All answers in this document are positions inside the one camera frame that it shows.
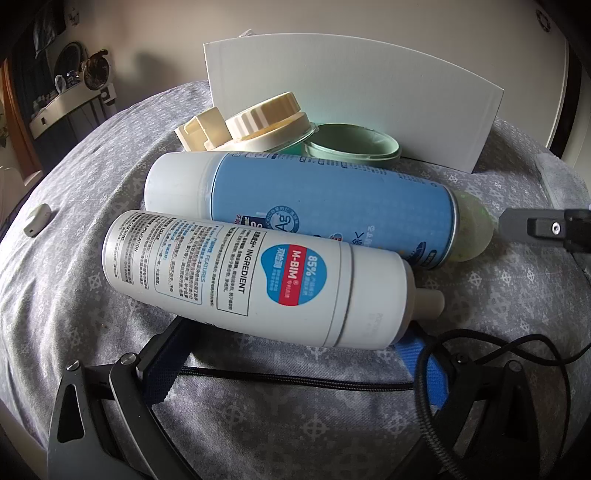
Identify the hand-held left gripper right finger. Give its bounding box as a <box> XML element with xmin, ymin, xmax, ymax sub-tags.
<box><xmin>398</xmin><ymin>323</ymin><xmax>548</xmax><ymax>480</ymax></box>

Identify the wooden door frame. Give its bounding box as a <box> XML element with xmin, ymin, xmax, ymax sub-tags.
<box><xmin>0</xmin><ymin>60</ymin><xmax>44</xmax><ymax>174</ymax></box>

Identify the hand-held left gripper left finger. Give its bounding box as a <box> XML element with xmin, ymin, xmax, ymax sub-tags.
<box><xmin>46</xmin><ymin>318</ymin><xmax>190</xmax><ymax>480</ymax></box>

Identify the white earbuds case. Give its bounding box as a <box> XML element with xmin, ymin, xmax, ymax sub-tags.
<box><xmin>24</xmin><ymin>204</ymin><xmax>52</xmax><ymax>237</ymax></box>

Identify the grey fluffy cloth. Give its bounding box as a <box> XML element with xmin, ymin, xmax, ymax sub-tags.
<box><xmin>536</xmin><ymin>154</ymin><xmax>591</xmax><ymax>208</ymax></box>

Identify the small round brown fan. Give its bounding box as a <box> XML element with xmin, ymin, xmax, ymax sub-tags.
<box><xmin>84</xmin><ymin>49</ymin><xmax>112</xmax><ymax>90</ymax></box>

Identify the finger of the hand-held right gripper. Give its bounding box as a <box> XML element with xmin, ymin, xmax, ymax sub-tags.
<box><xmin>496</xmin><ymin>208</ymin><xmax>591</xmax><ymax>252</ymax></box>

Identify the white spray bottle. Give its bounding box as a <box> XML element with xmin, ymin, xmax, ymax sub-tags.
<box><xmin>102</xmin><ymin>210</ymin><xmax>446</xmax><ymax>349</ymax></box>

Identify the black braided cable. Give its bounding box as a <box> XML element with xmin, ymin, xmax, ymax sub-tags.
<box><xmin>37</xmin><ymin>330</ymin><xmax>591</xmax><ymax>480</ymax></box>

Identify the white cardboard box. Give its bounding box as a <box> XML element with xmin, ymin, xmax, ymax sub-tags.
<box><xmin>203</xmin><ymin>32</ymin><xmax>506</xmax><ymax>174</ymax></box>

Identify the white board panel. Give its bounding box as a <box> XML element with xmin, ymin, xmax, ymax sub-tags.
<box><xmin>546</xmin><ymin>32</ymin><xmax>583</xmax><ymax>158</ymax></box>

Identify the pale green cup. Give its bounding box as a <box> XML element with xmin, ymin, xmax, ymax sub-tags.
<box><xmin>281</xmin><ymin>122</ymin><xmax>402</xmax><ymax>171</ymax></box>

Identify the white wall shelf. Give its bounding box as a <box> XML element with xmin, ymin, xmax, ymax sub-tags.
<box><xmin>28</xmin><ymin>84</ymin><xmax>114</xmax><ymax>138</ymax></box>

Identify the round black mirror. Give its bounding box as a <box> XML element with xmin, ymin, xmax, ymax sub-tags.
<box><xmin>56</xmin><ymin>41</ymin><xmax>88</xmax><ymax>75</ymax></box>

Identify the blue spray can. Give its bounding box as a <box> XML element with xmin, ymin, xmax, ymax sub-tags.
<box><xmin>144</xmin><ymin>151</ymin><xmax>458</xmax><ymax>271</ymax></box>

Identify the cream cup lid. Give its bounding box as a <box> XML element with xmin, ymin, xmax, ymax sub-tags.
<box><xmin>174</xmin><ymin>91</ymin><xmax>319</xmax><ymax>154</ymax></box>

